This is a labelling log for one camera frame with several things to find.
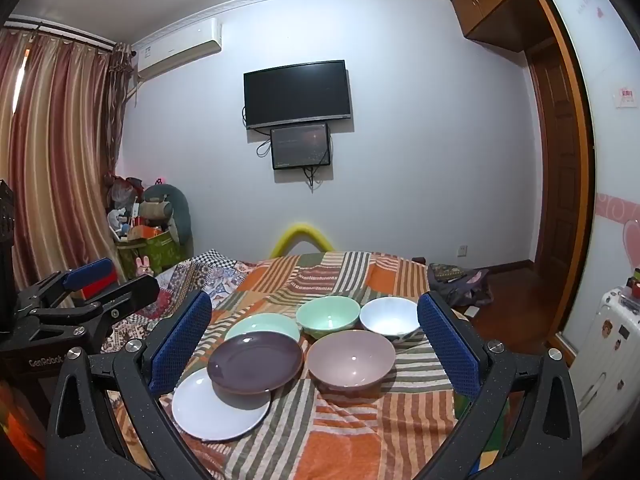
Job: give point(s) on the white air conditioner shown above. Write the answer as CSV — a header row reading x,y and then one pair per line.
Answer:
x,y
175,50

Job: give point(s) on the white plate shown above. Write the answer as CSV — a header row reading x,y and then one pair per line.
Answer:
x,y
210,412

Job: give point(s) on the pink bowl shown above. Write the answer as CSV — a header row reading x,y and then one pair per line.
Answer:
x,y
350,357

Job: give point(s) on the orange striped patchwork blanket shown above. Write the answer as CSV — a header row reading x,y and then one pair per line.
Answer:
x,y
350,425

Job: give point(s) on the pink bunny toy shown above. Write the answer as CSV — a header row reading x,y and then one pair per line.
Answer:
x,y
142,266

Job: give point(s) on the green cardboard box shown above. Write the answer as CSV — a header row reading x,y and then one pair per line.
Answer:
x,y
160,250

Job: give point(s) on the white bowl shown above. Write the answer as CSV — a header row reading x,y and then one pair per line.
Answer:
x,y
390,317

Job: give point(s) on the brown wooden door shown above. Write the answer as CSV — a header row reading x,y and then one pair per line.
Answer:
x,y
560,185

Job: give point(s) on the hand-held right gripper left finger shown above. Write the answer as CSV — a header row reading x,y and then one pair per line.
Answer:
x,y
182,345

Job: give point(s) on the curtain rod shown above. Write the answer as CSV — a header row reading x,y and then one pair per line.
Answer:
x,y
65,35

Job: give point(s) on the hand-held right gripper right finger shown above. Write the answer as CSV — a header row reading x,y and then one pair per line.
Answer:
x,y
447,345

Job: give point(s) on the clear plastic bag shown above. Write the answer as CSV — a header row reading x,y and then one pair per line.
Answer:
x,y
122,190

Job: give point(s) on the green plate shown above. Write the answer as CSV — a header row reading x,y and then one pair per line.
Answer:
x,y
260,324

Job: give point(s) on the black wall television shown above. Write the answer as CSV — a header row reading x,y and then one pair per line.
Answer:
x,y
297,92

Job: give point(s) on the white wardrobe door pink hearts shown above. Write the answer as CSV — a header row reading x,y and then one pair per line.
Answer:
x,y
605,160

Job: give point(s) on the dark bag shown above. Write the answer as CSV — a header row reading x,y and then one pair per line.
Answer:
x,y
455,280

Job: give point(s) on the wooden overhead cabinet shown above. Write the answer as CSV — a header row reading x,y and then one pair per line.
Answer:
x,y
490,0

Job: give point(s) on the purple plate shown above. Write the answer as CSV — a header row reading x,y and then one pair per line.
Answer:
x,y
255,362

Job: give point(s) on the small black wall monitor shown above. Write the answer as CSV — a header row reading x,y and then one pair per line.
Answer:
x,y
300,146

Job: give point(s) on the white suitcase with stickers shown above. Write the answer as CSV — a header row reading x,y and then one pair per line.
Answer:
x,y
610,360

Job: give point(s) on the green bowl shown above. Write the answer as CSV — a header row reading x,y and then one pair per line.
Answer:
x,y
327,316

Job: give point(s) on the checkered patterned quilt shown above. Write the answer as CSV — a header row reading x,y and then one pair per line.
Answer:
x,y
210,272

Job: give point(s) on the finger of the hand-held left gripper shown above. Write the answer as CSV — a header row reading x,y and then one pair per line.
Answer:
x,y
90,271
120,297

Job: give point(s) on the red cloth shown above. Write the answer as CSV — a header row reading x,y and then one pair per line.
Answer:
x,y
97,291

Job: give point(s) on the striped red beige curtain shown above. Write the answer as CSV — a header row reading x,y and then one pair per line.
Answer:
x,y
55,160

